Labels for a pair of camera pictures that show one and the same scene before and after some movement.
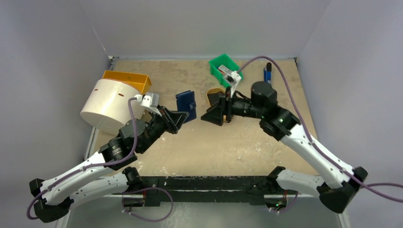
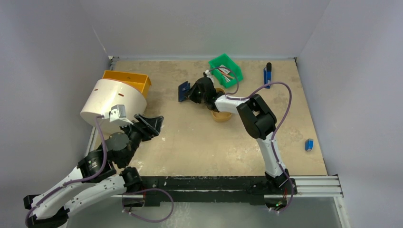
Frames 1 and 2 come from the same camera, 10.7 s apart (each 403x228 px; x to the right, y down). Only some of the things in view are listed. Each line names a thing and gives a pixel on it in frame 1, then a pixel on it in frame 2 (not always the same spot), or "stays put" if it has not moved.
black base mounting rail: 250,190 stays put
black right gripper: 226,108 -> 191,93
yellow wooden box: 141,82 stays put
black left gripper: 173,120 -> 149,127
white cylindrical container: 105,105 stays put
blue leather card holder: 186,102 -> 183,90
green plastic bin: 225,61 stays put
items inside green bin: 223,69 stays put
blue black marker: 267,73 stays put
